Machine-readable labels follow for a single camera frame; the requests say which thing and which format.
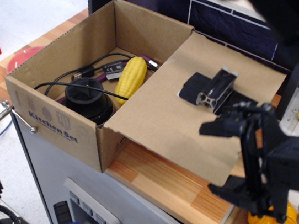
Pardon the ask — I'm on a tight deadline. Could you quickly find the black round cup device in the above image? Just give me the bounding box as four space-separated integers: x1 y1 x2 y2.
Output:
61 78 114 125

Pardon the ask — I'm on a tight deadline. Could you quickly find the red plastic bowl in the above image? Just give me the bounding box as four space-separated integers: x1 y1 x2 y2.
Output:
6 46 44 74

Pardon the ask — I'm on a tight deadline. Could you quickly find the brown cardboard box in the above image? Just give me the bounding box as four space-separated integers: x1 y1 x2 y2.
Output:
5 0 285 186

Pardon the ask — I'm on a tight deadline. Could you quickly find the yellow toy corn cob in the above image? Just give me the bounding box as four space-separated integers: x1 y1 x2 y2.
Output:
114 56 147 105

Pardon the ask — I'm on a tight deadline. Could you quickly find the black usb cable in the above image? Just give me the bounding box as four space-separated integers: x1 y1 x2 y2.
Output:
33 42 137 109

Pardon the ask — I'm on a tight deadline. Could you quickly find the purple cable with label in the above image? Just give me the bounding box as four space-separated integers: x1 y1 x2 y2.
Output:
57 44 160 116

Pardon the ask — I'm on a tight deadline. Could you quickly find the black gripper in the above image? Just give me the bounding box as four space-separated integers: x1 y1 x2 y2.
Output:
199 104 299 223

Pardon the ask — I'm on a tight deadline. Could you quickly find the aluminium profile handle with tape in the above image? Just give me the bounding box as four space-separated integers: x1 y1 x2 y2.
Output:
178 68 258 115

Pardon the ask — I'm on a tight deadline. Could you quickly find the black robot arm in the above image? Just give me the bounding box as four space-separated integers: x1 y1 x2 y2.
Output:
199 0 299 223

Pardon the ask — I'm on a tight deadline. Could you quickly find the blue black handle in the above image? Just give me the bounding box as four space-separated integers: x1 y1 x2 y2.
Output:
53 201 79 224

